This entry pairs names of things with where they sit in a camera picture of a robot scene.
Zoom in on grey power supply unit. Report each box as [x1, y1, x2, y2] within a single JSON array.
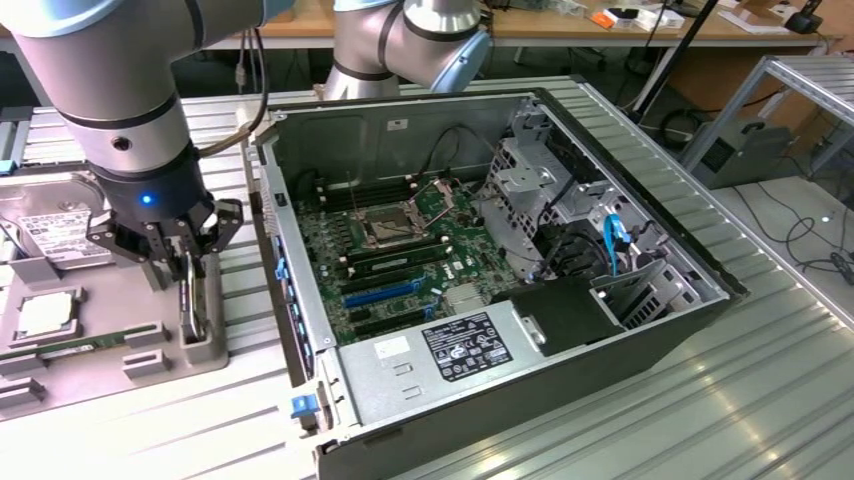
[[335, 299, 550, 432]]

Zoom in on grey parts rack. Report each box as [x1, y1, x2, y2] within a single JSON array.
[[0, 239, 232, 426]]

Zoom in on silver metal drive cage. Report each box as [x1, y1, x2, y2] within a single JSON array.
[[476, 97, 732, 331]]

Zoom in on orange white small box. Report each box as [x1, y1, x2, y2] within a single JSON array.
[[590, 7, 643, 30]]

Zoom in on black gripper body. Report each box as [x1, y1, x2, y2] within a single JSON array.
[[88, 147, 216, 230]]

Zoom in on blue SATA wire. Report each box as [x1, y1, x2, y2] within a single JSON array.
[[599, 213, 632, 276]]

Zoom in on black expansion slot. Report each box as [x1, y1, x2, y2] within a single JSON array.
[[336, 267, 428, 297], [353, 316, 436, 341]]

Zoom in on aluminium frame table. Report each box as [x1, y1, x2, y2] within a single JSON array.
[[678, 53, 854, 194]]

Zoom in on white flat paper box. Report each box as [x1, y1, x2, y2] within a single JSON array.
[[716, 0, 792, 35]]

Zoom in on small silver heatsink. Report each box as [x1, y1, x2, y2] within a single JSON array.
[[444, 285, 486, 308]]

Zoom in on black RAM slot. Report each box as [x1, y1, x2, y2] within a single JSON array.
[[345, 252, 458, 282], [316, 178, 411, 196], [340, 239, 450, 268], [343, 246, 454, 275], [321, 188, 414, 209], [337, 232, 446, 261], [319, 183, 412, 202]]

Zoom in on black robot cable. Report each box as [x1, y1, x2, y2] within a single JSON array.
[[196, 27, 271, 157]]

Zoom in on silver CPU chip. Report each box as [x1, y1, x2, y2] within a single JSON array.
[[16, 294, 76, 337]]

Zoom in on silver hard disk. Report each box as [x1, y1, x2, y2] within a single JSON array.
[[0, 169, 109, 272]]

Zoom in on black slot with blue latch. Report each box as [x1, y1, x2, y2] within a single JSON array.
[[348, 303, 436, 331]]

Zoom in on wooden desk with white frame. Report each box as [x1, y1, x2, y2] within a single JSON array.
[[490, 0, 846, 66], [199, 9, 336, 52]]

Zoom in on black equipment box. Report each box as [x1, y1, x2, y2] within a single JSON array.
[[698, 121, 797, 190]]

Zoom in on black tangled cable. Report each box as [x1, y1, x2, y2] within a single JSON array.
[[732, 180, 854, 287]]

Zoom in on black tripod pole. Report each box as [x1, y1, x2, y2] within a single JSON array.
[[628, 0, 723, 125]]

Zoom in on open black PC case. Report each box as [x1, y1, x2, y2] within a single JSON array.
[[233, 87, 750, 480]]

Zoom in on green RAM stick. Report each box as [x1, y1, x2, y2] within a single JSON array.
[[0, 332, 132, 362]]

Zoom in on blue expansion slot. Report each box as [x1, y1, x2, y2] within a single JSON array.
[[340, 282, 423, 309]]

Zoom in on black looping wire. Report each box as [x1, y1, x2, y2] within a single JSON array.
[[426, 124, 500, 176]]

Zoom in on green motherboard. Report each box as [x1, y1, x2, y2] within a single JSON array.
[[292, 169, 532, 347]]

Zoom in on thin metal locking lever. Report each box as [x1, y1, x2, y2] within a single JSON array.
[[345, 169, 365, 216]]

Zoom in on CPU socket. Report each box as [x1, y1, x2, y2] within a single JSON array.
[[356, 207, 419, 249]]

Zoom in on grey cable with connector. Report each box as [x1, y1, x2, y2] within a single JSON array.
[[232, 27, 251, 96]]

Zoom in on black wire bundle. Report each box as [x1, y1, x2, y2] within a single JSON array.
[[532, 222, 616, 285]]

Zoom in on black desk device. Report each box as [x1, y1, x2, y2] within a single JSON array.
[[780, 0, 827, 35]]

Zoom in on black plastic air shroud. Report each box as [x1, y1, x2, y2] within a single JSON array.
[[492, 287, 628, 357]]

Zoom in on graphics card with metal bracket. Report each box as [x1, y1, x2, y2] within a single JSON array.
[[173, 239, 209, 347]]

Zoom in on silver socket cover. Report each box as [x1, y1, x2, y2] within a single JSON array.
[[404, 175, 463, 225]]

